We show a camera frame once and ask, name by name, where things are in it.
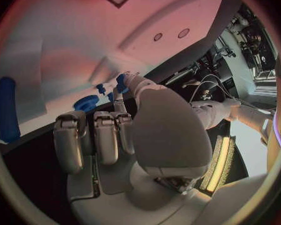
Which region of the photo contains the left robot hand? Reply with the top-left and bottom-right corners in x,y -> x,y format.
116,70 -> 167,106

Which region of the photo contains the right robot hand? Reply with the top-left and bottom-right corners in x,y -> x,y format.
53,87 -> 214,225

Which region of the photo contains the blue plug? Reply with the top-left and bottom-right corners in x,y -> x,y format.
114,73 -> 130,95

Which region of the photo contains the white task board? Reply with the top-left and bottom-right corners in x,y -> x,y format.
0,0 -> 227,145

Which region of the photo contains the blue peg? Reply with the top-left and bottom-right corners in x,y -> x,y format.
94,83 -> 107,96

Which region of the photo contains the glowing light bar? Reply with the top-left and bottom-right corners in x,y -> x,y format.
199,134 -> 237,193

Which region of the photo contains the blue long cylinder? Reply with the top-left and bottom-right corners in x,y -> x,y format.
0,76 -> 22,144

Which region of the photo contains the white cable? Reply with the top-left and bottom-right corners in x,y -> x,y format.
188,73 -> 238,104

